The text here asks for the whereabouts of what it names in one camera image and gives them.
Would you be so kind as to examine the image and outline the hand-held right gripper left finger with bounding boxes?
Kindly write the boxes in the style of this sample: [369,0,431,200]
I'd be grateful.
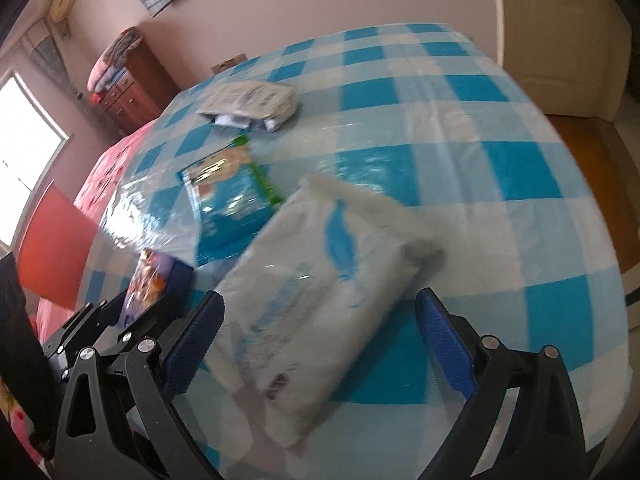
[52,290,226,480]

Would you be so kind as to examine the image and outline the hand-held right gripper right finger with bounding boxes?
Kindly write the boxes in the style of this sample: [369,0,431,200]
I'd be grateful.
[415,287,588,480]

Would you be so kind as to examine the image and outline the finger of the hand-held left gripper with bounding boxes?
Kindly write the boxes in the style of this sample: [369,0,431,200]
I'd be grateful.
[40,294,128,361]
[107,304,173,356]

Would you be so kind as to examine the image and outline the colourful printed small box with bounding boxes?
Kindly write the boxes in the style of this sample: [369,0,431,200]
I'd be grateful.
[122,247,195,331]

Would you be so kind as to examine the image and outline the white wet wipes pack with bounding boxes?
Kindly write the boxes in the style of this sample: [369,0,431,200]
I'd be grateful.
[202,175,446,448]

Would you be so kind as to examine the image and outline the white carton box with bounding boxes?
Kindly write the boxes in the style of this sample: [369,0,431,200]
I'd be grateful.
[195,79,298,133]

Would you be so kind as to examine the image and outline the red chair back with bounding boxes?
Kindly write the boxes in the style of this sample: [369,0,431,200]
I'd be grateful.
[17,180,101,311]

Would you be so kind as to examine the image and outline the cartoon printed snack packet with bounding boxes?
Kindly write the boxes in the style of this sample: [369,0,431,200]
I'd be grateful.
[177,135,286,261]

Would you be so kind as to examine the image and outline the pink printed bed sheet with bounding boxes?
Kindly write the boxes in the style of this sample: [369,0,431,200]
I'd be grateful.
[27,122,168,331]

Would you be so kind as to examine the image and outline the window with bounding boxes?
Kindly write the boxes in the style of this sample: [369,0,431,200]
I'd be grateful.
[0,72,68,251]

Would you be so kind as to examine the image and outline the blue checked plastic cloth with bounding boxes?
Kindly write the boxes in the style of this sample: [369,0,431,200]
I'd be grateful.
[82,22,626,480]

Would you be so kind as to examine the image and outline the blue folded blanket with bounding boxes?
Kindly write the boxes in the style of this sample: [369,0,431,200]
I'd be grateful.
[95,72,132,99]

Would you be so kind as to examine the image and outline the wooden cabinet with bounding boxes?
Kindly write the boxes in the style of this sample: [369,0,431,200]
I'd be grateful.
[97,37,181,136]

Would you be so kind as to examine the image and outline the grey curtain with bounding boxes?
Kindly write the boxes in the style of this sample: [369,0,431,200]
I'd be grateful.
[27,25,76,136]

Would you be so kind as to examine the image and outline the pink floral folded blanket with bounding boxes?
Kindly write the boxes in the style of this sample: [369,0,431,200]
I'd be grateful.
[87,26,143,93]

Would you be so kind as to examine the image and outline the white door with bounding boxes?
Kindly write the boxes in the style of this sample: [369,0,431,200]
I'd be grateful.
[490,0,633,121]

